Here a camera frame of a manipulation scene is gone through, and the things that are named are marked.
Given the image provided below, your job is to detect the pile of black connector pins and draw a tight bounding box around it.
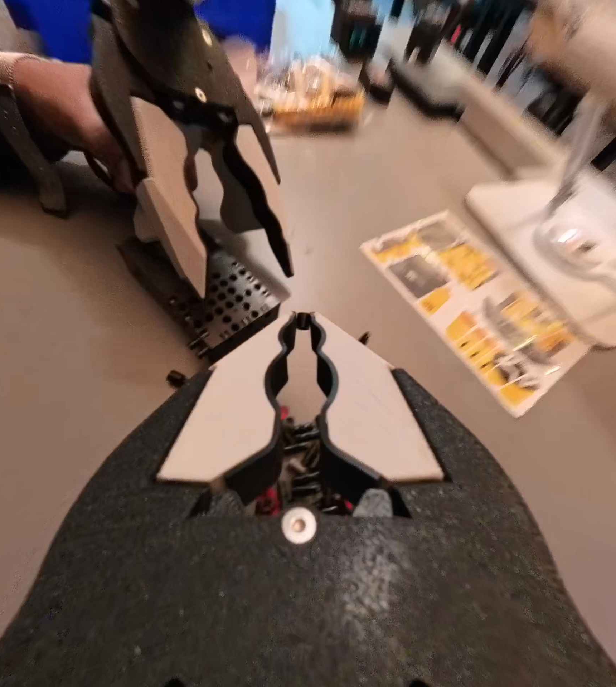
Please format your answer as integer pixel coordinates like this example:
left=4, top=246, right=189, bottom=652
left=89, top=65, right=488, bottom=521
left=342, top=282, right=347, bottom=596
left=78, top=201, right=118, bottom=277
left=257, top=405, right=354, bottom=517

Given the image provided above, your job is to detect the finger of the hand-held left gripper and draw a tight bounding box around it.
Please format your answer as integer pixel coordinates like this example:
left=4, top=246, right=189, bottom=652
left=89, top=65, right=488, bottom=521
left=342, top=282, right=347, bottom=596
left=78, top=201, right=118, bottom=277
left=132, top=97, right=210, bottom=299
left=222, top=121, right=294, bottom=279

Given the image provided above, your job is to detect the blue storage bin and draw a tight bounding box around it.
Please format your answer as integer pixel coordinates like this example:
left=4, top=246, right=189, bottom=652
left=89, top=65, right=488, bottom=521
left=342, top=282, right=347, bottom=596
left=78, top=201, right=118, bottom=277
left=4, top=0, right=277, bottom=63

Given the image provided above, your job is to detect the yellow grey sticker sheet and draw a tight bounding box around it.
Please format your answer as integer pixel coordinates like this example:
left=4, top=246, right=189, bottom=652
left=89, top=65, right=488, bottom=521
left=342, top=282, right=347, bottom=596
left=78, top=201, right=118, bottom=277
left=360, top=209, right=591, bottom=419

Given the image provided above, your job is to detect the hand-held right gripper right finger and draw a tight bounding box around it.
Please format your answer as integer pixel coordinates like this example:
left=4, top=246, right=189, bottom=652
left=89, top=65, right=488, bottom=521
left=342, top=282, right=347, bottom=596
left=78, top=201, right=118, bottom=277
left=308, top=311, right=444, bottom=502

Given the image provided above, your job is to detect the clear bag of yellow parts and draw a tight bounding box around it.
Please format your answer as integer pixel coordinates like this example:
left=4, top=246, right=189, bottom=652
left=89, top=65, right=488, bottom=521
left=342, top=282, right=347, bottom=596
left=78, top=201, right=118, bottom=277
left=257, top=58, right=369, bottom=133

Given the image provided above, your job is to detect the white book stand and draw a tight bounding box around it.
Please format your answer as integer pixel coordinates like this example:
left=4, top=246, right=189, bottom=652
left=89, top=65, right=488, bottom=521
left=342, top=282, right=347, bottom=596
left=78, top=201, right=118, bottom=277
left=464, top=0, right=616, bottom=350

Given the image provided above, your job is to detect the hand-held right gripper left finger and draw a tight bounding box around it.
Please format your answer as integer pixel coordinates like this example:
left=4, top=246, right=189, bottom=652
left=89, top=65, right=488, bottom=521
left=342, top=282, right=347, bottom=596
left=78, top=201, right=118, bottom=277
left=157, top=311, right=301, bottom=500

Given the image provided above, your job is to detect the black perforated battery box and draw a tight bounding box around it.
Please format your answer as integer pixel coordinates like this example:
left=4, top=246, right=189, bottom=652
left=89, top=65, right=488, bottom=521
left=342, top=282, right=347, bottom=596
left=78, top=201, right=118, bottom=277
left=117, top=223, right=291, bottom=364

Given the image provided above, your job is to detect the person's left hand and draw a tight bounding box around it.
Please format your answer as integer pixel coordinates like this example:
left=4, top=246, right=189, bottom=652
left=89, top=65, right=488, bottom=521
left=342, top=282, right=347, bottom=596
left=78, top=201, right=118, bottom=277
left=17, top=60, right=146, bottom=195

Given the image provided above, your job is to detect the grey wrist watch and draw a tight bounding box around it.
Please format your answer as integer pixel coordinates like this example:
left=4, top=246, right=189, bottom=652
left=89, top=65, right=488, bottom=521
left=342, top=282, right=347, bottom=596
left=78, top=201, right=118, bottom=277
left=0, top=50, right=71, bottom=216

